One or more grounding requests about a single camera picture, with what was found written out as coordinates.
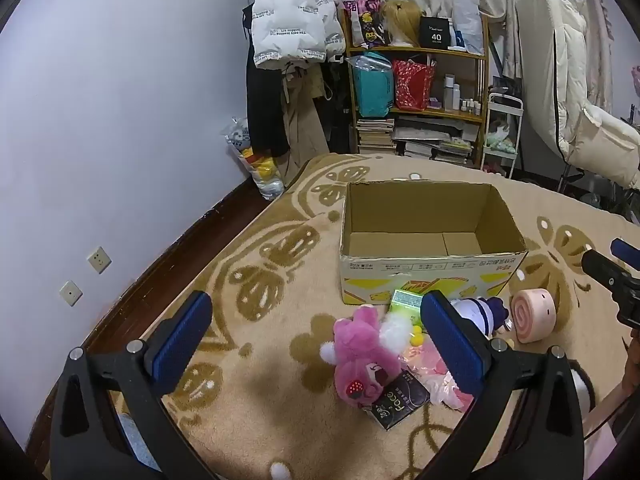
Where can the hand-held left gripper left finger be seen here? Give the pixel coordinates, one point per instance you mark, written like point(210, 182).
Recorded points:
point(180, 340)

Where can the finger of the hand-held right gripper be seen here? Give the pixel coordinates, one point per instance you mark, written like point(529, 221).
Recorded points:
point(625, 251)
point(607, 270)

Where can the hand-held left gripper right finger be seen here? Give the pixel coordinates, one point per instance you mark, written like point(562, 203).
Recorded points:
point(452, 345)

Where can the pink plastic-wrapped bundle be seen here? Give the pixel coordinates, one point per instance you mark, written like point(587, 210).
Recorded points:
point(435, 370)

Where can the white-haired plush doll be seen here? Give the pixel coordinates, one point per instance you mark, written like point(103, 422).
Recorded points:
point(480, 312)

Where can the white fluffy pompom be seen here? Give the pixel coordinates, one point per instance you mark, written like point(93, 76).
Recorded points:
point(395, 332)

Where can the green tissue pack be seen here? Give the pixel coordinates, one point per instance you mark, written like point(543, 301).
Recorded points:
point(405, 302)

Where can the black tissue pack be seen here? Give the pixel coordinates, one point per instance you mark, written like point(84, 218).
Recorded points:
point(400, 402)

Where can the pink roll cake plush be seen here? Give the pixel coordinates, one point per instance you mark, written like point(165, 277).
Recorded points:
point(535, 315)

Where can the cardboard box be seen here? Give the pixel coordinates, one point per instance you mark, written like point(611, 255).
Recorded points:
point(430, 260)

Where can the pink plush bear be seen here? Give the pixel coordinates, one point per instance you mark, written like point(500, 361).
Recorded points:
point(360, 360)

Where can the person's right forearm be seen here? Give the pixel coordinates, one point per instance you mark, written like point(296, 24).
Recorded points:
point(631, 370)

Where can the grey cloth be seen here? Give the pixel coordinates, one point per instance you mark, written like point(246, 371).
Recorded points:
point(134, 435)

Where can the beige patterned blanket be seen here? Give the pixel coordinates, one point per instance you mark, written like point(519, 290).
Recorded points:
point(280, 270)

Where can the person's pink clothing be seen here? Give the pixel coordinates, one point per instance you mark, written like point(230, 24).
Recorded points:
point(602, 442)

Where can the small white fluffy ball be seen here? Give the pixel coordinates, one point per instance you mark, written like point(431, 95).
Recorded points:
point(280, 471)

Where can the white metal cart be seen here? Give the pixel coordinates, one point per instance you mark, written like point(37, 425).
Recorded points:
point(502, 132)

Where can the cream padded folding chair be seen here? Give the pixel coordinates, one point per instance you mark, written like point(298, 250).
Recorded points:
point(575, 85)

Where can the clear bag of toys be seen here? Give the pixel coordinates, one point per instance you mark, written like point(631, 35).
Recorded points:
point(252, 160)

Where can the pile of papers and magazines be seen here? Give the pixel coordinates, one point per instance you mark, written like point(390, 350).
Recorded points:
point(440, 140)

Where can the row of small bottles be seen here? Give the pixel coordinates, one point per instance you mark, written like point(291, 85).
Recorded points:
point(471, 105)

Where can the wooden shelf rack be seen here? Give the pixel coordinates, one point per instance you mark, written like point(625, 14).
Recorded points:
point(480, 85)

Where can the stack of books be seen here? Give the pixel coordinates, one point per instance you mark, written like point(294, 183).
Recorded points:
point(375, 134)

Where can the white tall bottles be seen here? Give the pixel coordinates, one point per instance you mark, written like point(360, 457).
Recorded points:
point(450, 92)

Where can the small purple box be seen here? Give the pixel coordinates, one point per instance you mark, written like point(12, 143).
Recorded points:
point(435, 104)

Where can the black hanging clothes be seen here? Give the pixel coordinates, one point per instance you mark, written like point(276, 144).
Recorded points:
point(265, 110)

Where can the beige hanging coat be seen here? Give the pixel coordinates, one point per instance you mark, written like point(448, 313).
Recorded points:
point(305, 120)

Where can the red patterned bag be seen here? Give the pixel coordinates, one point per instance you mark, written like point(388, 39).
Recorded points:
point(412, 85)

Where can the teal bag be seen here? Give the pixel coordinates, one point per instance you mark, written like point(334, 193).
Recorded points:
point(372, 87)

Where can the white paper bag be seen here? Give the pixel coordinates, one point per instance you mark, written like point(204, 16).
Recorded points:
point(469, 25)

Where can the black gift box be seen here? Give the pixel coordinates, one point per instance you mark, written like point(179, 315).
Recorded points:
point(434, 33)

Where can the blonde wig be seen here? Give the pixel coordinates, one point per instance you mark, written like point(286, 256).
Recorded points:
point(401, 20)

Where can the pink and black packages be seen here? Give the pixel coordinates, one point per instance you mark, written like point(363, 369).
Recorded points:
point(362, 15)

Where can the white printed puffer jacket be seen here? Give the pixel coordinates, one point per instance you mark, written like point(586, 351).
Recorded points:
point(290, 15)

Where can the white wall socket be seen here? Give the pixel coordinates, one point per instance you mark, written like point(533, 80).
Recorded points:
point(99, 259)

